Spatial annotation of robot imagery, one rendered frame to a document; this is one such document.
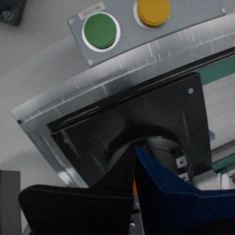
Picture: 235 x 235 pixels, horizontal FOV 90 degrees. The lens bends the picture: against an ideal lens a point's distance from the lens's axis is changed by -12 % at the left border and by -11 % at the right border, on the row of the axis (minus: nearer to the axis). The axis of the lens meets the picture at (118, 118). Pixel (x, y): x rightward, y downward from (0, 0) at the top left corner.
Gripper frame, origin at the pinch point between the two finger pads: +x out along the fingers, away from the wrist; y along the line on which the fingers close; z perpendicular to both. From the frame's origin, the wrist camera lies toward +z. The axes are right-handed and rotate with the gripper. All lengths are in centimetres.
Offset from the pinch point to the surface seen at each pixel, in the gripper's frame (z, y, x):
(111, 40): 9.8, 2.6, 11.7
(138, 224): -29.3, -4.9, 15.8
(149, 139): -2.7, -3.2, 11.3
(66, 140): -4.2, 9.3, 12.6
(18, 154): -15.9, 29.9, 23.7
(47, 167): -20.1, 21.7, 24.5
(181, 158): -5.0, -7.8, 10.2
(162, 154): -5.2, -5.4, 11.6
